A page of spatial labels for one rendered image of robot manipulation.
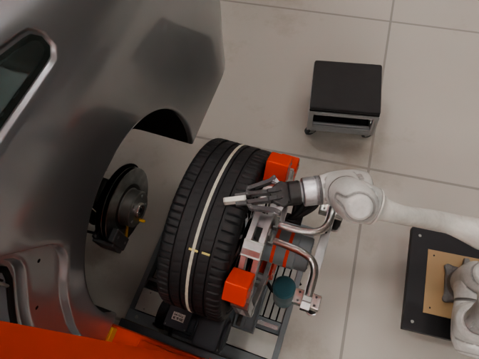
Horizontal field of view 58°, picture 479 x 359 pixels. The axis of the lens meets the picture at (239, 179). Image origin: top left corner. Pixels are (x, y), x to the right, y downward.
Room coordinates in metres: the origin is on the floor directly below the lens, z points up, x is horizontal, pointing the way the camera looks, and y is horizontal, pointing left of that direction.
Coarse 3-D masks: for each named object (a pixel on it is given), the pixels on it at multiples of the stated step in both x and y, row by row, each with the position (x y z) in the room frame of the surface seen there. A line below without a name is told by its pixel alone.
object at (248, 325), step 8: (264, 288) 0.40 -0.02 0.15; (264, 296) 0.37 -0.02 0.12; (232, 312) 0.32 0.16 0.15; (256, 312) 0.30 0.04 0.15; (232, 320) 0.28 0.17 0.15; (240, 320) 0.27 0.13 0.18; (248, 320) 0.27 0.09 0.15; (256, 320) 0.26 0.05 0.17; (240, 328) 0.23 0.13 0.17; (248, 328) 0.23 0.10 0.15
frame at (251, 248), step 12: (288, 180) 0.60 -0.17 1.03; (264, 204) 0.51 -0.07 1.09; (252, 228) 0.42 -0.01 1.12; (264, 228) 0.42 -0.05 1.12; (252, 240) 0.39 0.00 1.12; (264, 240) 0.38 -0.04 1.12; (240, 252) 0.36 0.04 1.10; (252, 252) 0.35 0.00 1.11; (240, 264) 0.33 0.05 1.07; (252, 264) 0.32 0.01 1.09; (264, 276) 0.37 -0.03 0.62; (252, 288) 0.26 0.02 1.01; (252, 300) 0.27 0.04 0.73; (240, 312) 0.23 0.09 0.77; (252, 312) 0.22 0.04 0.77
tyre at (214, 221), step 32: (192, 160) 0.69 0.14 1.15; (224, 160) 0.67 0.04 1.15; (256, 160) 0.66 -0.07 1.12; (192, 192) 0.56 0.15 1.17; (224, 192) 0.54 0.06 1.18; (192, 224) 0.46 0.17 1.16; (224, 224) 0.44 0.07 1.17; (160, 256) 0.40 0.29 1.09; (224, 256) 0.35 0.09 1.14; (160, 288) 0.32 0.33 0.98; (192, 288) 0.29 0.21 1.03; (224, 320) 0.21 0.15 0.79
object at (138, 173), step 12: (132, 168) 0.82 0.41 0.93; (120, 180) 0.74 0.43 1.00; (132, 180) 0.77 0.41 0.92; (144, 180) 0.81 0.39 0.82; (108, 192) 0.70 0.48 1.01; (120, 192) 0.71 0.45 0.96; (132, 192) 0.73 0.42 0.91; (144, 192) 0.74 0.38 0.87; (108, 204) 0.65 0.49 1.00; (120, 204) 0.68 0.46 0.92; (132, 204) 0.67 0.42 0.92; (108, 216) 0.62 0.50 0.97; (120, 216) 0.64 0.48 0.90; (132, 216) 0.64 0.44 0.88; (108, 228) 0.59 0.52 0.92; (120, 228) 0.62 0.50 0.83; (132, 228) 0.65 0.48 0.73
